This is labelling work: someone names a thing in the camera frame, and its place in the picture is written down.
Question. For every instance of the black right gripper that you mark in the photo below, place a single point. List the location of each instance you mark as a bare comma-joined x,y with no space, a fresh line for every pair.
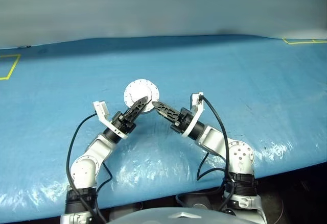
182,120

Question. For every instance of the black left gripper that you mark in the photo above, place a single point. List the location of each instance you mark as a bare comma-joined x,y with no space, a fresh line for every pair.
122,123

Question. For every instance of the round hinged motor lid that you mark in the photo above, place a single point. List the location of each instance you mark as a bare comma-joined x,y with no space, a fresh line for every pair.
138,88

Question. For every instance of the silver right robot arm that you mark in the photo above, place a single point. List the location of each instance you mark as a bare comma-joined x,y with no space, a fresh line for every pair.
240,155

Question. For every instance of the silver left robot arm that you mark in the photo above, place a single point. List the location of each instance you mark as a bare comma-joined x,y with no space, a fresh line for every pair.
87,168

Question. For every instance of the blue plastic table cover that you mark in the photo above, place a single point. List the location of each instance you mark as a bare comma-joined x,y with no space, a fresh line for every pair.
76,81

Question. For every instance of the grey robot torso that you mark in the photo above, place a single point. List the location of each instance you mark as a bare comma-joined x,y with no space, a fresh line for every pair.
153,216

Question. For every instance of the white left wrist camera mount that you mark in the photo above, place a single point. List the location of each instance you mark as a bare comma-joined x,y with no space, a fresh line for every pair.
101,108

